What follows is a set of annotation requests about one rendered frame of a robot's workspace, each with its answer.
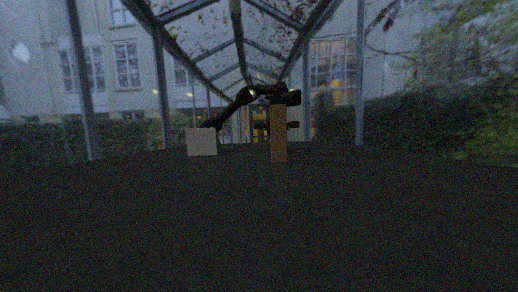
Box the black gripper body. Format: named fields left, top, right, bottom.
left=254, top=109, right=300, bottom=130

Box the brown wooden post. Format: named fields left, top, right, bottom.
left=270, top=104, right=287, bottom=162

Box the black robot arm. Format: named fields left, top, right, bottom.
left=199, top=82, right=302, bottom=134

